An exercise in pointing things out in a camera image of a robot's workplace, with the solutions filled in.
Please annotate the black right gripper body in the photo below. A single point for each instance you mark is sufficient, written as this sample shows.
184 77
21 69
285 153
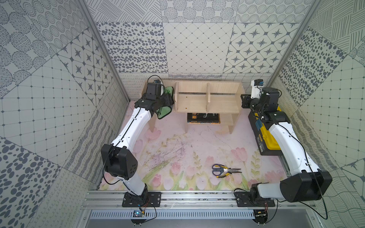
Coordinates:
253 104

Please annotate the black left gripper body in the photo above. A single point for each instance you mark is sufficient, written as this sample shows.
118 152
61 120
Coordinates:
164 101

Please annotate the green grey microfibre cloth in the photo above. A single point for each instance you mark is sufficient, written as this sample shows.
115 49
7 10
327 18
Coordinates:
167 103

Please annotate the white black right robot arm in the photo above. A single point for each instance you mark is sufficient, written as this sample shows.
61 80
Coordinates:
275 136

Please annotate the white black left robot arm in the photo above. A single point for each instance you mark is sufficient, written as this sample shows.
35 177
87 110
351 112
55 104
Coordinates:
118 158

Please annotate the light wooden bookshelf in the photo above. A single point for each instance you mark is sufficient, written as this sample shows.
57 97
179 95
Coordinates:
216 97

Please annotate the yellow and black toolbox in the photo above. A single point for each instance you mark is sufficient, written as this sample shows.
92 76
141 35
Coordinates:
267 144

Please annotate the black gold patterned book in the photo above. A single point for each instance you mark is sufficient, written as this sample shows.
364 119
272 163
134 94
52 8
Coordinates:
203 118

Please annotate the right black circuit board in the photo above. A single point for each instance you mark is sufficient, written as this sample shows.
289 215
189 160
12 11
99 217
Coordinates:
260 216

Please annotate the left green circuit board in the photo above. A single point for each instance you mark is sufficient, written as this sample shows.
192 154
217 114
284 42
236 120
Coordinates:
138 214

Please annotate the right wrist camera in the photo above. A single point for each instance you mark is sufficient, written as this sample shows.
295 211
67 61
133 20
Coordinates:
257 86

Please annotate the blue yellow handled scissors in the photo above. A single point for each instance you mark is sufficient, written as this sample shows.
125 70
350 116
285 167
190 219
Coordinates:
221 171

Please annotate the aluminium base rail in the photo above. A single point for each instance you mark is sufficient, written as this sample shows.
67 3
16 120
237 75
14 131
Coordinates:
184 205

